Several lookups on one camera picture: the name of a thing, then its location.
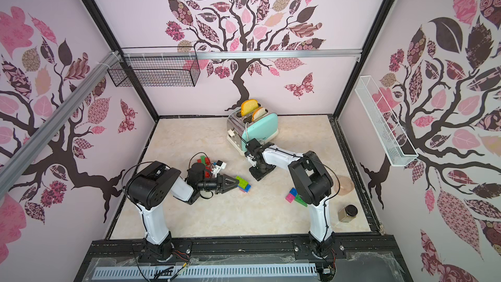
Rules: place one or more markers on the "aluminium rail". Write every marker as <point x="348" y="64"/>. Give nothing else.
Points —
<point x="251" y="55"/>
<point x="19" y="162"/>

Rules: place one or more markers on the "blue long lego brick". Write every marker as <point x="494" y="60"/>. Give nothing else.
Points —
<point x="292" y="191"/>

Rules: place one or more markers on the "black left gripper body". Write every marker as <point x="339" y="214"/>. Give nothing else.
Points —
<point x="217" y="181"/>

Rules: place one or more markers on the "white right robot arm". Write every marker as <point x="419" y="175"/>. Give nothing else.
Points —
<point x="311" y="180"/>

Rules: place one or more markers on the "toast slice right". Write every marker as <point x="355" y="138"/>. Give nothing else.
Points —
<point x="259" y="113"/>

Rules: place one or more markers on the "white slotted cable duct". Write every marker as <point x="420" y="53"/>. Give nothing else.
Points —
<point x="153" y="273"/>

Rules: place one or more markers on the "red long lego brick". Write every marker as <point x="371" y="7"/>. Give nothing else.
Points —
<point x="208" y="168"/>

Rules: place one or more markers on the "toast slice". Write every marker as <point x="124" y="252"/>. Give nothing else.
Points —
<point x="248" y="107"/>
<point x="259" y="113"/>

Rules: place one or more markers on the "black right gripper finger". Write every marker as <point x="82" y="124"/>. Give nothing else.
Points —
<point x="256" y="173"/>
<point x="266" y="169"/>

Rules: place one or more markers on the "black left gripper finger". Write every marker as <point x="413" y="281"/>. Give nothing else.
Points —
<point x="228" y="180"/>
<point x="226" y="188"/>

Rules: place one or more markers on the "mint and cream toaster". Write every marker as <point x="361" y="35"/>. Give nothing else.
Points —
<point x="241" y="130"/>

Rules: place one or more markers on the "lime lego brick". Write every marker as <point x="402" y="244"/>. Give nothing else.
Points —
<point x="243" y="184"/>

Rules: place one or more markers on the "aluminium rail left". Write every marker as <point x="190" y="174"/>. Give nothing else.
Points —
<point x="19" y="162"/>

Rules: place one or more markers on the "white wire shelf basket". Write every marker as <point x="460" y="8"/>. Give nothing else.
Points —
<point x="390" y="131"/>

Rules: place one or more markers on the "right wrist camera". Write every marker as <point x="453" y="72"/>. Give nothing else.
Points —
<point x="250" y="158"/>

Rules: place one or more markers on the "aluminium rail back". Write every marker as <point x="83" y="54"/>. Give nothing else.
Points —
<point x="251" y="55"/>

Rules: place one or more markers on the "toast slice left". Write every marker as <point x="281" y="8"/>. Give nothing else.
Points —
<point x="248" y="107"/>

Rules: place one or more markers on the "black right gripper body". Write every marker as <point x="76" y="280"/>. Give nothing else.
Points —
<point x="259" y="168"/>

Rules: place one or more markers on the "black wire basket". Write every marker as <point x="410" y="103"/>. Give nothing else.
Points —
<point x="173" y="67"/>

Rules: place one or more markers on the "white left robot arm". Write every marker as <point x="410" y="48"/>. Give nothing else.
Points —
<point x="149" y="187"/>

